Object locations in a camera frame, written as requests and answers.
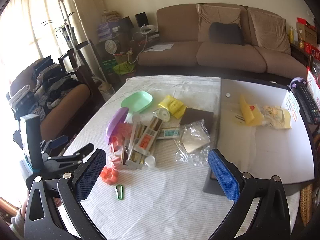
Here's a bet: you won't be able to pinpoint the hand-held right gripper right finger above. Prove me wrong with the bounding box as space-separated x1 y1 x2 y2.
207 148 292 240

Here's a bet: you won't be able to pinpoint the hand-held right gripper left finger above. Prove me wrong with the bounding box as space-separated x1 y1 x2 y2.
24 148 107 240

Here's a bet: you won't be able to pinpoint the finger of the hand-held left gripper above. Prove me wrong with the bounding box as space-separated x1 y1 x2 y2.
40 134 69 156
47 144 94 164

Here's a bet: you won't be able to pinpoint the orange flower cutter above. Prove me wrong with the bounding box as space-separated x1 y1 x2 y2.
100 166 119 187

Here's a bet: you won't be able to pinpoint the green carabiner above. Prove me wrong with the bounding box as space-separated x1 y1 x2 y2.
114 184 125 201

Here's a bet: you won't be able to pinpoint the brown armchair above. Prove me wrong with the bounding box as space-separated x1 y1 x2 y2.
6 59 92 140

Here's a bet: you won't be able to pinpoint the clear plastic bag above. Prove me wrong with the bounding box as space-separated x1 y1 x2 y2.
174 120 213 164

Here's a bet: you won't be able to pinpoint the pink plastic cutters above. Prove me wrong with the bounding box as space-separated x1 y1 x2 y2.
109 122 133 153

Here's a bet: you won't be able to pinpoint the purple plastic lid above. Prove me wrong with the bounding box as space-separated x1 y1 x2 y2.
106 107 129 145

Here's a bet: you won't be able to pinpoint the pile of folded clothes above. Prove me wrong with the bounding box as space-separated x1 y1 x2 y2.
10 56 85 117

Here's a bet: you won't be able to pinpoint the grey organizer box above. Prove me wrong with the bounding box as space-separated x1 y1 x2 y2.
121 114 165 170

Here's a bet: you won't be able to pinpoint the striped white tablecloth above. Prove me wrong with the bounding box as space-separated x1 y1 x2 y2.
62 76 300 240

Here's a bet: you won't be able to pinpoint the dark brown mat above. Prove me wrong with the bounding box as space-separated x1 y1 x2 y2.
179 107 215 135

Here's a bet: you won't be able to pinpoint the white and blue small box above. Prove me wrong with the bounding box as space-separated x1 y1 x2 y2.
157 127 181 139

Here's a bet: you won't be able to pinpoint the yellow folded packet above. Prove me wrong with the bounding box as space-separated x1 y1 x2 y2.
239 94 265 127

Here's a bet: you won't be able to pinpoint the green plastic tray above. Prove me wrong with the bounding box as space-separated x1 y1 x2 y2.
121 92 153 114

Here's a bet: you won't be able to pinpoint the clear bag with yellow print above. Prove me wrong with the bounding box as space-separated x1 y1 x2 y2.
260 105 292 130

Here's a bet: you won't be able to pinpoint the small round clear container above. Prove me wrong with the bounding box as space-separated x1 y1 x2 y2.
153 107 171 123

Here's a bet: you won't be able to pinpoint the green bag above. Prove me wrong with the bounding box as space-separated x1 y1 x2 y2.
112 61 137 76

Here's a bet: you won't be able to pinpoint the white printed box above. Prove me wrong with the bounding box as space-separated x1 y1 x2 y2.
281 91 300 123

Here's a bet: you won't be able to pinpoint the round table clock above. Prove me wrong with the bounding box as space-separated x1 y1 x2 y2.
104 39 117 54

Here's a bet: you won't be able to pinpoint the potted plant in vase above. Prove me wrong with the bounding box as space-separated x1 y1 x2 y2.
42 12 78 48

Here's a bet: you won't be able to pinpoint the black remote control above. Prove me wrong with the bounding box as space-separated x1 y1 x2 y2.
292 84 320 124

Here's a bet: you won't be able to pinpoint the stack of purple boxes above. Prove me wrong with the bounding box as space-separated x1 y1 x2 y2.
97 21 120 42

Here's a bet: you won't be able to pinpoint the purple round object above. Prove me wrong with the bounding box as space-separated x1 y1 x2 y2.
289 77 307 90

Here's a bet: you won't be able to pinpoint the cream curtain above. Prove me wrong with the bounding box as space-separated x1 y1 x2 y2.
0 0 110 85

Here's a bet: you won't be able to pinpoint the white papers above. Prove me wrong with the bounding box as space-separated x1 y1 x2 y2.
144 43 175 52

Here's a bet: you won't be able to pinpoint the red and white card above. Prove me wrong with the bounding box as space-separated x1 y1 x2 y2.
306 67 320 96

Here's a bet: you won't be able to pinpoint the brown sofa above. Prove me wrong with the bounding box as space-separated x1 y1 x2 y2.
136 4 308 74

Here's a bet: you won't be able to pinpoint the white desk lamp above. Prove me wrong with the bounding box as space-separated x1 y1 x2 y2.
140 24 159 35

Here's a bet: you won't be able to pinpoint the dark grey cushion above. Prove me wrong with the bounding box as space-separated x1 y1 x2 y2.
209 22 245 45

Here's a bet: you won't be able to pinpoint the black speaker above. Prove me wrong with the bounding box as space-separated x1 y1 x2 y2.
135 12 148 27

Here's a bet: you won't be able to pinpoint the red boxes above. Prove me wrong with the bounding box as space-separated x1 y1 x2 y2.
300 42 320 60

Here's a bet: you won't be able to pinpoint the beige cushion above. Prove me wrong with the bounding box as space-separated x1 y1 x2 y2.
197 4 242 43
247 10 292 55

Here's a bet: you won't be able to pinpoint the cardboard box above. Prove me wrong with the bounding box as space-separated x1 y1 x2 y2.
296 17 317 45

